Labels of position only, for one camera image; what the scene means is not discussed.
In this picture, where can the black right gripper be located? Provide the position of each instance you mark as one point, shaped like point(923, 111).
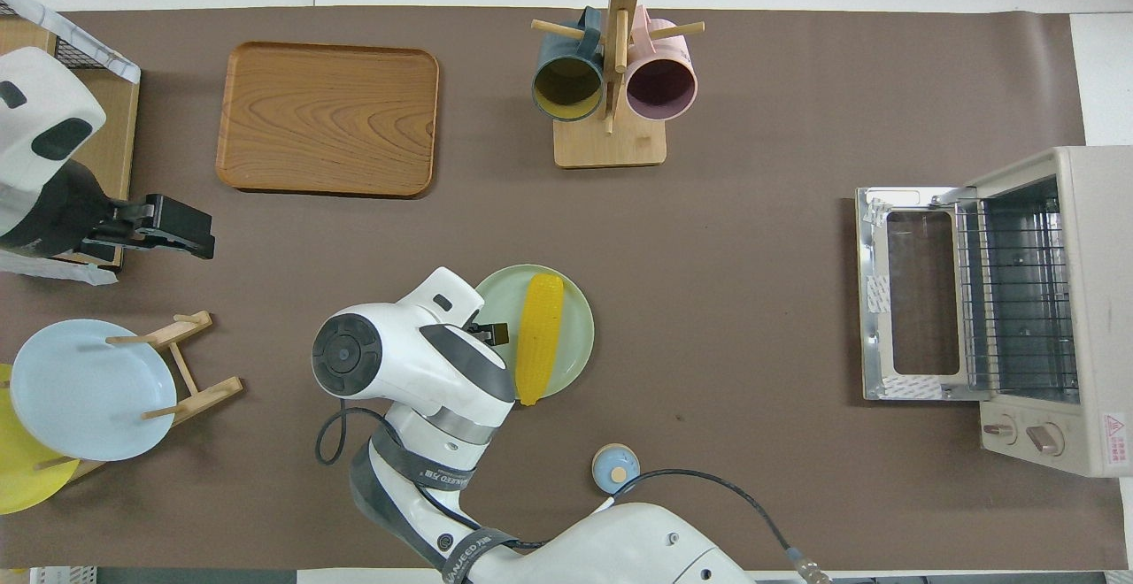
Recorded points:
point(474, 334)

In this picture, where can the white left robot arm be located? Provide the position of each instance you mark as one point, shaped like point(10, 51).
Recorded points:
point(53, 80)

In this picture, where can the brown table mat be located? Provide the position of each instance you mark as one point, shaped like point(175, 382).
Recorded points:
point(752, 301)

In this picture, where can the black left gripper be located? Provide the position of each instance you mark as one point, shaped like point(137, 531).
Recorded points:
point(71, 212)

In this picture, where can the yellow plate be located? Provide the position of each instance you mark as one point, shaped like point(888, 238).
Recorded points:
point(26, 487)

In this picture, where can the small blue bell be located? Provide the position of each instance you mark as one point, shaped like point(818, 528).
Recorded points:
point(606, 469)

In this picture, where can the wooden mug rack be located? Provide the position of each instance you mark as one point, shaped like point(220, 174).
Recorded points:
point(611, 146)

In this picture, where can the yellow corn cob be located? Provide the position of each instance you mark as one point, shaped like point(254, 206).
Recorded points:
point(540, 336)

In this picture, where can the wooden serving tray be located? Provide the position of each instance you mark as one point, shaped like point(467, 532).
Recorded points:
point(327, 119)

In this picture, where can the wooden plate rack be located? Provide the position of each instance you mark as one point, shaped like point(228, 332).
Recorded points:
point(204, 394)

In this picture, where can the white checked cloth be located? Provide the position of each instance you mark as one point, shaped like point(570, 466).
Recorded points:
point(97, 49)

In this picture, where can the dark teal mug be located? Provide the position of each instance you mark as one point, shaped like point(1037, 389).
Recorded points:
point(566, 88)

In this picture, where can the white toaster oven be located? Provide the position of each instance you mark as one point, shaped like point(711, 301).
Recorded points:
point(1098, 301)

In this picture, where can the pale green plate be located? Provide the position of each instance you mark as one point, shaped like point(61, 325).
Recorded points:
point(577, 336)

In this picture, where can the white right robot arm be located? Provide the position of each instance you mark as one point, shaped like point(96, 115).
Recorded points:
point(398, 363)

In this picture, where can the pink mug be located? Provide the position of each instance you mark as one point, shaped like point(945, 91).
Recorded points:
point(659, 88)

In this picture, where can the light blue plate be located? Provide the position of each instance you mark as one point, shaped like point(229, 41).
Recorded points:
point(80, 389)

